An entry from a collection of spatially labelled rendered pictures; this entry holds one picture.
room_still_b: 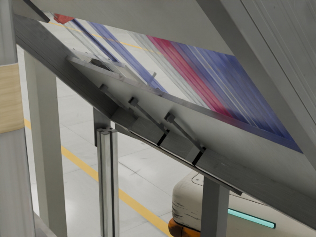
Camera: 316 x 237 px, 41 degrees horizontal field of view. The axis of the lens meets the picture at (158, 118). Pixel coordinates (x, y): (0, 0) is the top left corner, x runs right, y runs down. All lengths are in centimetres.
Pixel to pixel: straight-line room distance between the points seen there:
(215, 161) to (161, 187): 133
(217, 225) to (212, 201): 7
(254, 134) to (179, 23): 22
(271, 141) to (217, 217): 75
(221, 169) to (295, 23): 54
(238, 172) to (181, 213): 86
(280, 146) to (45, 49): 56
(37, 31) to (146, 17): 51
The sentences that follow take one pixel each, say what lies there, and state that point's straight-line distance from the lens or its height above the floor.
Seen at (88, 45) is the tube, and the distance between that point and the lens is 86.
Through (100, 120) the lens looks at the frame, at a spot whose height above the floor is 66.
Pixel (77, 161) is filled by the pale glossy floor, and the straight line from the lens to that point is 239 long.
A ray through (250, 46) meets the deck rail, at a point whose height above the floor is 101.
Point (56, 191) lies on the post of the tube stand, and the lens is 131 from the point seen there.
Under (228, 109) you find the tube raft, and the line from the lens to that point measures 55.
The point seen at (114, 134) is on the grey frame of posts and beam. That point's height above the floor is 63.
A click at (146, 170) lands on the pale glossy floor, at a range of 227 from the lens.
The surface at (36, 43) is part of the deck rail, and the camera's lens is 91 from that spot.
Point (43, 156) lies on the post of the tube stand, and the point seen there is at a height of 53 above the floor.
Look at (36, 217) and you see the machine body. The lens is 80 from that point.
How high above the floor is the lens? 105
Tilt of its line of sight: 21 degrees down
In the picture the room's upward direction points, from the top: 1 degrees clockwise
